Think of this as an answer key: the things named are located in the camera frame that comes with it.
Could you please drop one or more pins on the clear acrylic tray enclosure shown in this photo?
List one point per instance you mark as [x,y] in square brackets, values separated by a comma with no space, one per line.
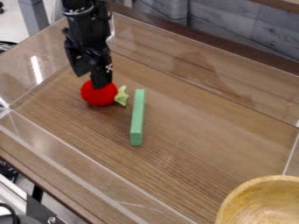
[220,125]

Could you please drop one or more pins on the green rectangular block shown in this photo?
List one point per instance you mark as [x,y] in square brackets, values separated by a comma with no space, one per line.
[137,118]

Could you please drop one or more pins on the wooden bowl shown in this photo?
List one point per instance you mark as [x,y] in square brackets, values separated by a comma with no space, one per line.
[264,200]

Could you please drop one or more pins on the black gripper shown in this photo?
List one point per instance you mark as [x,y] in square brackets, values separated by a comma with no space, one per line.
[85,45]

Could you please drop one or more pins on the red plush fruit green leaf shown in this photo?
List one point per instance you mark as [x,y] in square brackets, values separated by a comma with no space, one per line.
[104,96]

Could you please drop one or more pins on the black metal clamp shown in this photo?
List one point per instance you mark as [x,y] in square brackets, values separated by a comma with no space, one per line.
[39,212]

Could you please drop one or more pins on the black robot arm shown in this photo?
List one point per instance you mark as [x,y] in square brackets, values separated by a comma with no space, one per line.
[87,35]

